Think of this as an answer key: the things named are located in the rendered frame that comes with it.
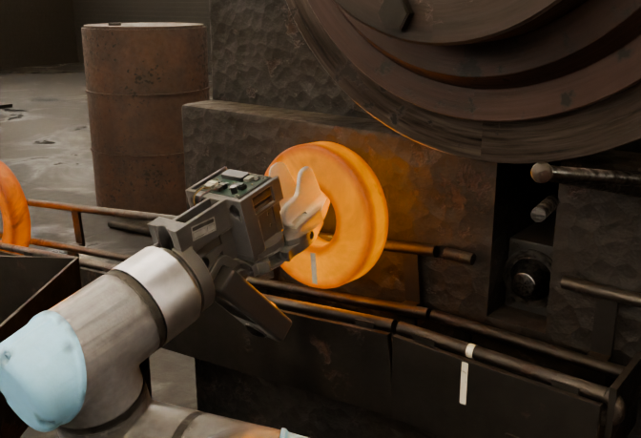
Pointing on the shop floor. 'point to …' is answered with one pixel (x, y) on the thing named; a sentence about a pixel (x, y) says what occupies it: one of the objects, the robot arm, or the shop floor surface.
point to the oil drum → (142, 110)
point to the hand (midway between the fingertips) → (320, 198)
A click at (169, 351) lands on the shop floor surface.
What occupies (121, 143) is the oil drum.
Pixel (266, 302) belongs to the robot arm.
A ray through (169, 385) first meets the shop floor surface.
